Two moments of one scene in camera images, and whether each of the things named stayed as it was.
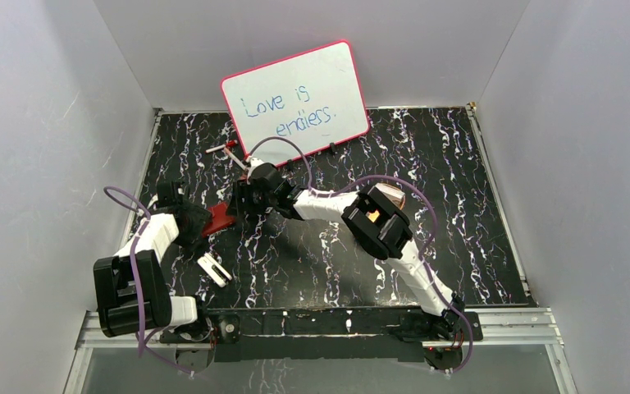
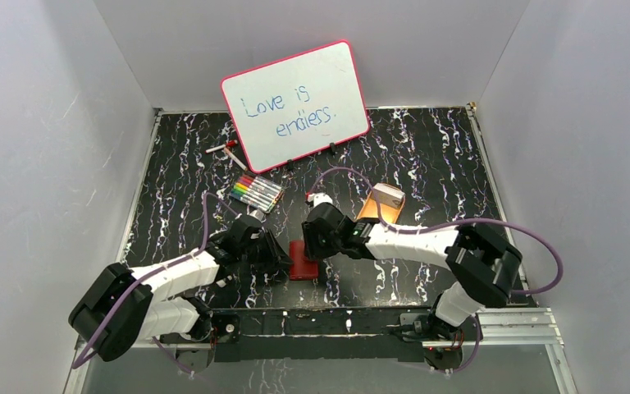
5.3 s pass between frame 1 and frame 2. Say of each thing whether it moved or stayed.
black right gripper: moved
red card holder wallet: moved
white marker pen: stayed
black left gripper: moved
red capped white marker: stayed
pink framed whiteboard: stayed
